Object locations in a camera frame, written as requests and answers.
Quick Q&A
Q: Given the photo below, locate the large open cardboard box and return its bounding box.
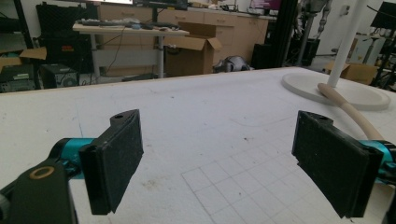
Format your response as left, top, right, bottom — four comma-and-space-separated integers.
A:
163, 21, 223, 77

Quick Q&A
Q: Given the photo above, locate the wooden desk with white legs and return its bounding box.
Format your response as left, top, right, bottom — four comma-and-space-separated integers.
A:
72, 21, 191, 79

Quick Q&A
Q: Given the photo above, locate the flat open cardboard box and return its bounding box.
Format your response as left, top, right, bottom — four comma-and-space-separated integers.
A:
0, 47, 48, 73

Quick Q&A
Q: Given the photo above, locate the low cardboard box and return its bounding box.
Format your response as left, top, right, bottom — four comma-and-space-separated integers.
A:
323, 61, 379, 86

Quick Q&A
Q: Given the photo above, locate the grey backpack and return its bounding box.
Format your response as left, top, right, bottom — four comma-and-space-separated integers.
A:
212, 55, 252, 74

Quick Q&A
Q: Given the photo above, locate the black metal pillar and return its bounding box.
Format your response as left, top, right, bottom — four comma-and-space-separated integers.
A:
269, 0, 301, 69

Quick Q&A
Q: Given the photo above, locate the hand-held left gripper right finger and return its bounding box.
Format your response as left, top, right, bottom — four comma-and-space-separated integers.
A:
291, 109, 396, 218

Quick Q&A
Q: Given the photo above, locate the small black box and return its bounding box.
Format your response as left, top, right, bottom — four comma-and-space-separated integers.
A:
250, 43, 275, 70

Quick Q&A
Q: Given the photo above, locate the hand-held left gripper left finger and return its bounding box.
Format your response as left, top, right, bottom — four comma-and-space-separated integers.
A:
49, 108, 145, 217

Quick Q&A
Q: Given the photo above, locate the black keyboard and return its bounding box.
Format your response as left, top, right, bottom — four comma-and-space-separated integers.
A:
77, 19, 125, 27

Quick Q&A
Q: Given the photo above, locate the black music stand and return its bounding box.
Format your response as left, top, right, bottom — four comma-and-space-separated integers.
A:
367, 1, 396, 32

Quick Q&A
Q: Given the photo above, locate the black computer tower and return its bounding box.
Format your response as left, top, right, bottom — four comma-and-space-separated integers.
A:
39, 63, 79, 90

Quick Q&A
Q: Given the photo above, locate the white round stand with pole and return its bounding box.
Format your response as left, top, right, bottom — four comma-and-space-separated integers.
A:
281, 0, 391, 111

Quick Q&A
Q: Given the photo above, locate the black foam-lined case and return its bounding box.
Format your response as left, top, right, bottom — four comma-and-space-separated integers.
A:
35, 2, 99, 75

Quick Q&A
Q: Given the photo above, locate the grey metal stand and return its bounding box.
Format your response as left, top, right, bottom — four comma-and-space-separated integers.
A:
295, 0, 334, 67

